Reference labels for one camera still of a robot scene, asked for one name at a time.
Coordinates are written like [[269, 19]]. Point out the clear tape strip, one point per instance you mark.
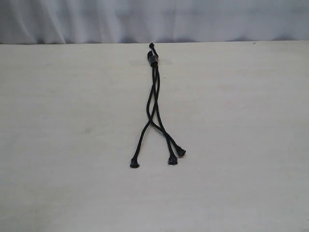
[[145, 62]]

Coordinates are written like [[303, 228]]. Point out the white curtain backdrop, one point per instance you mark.
[[151, 21]]

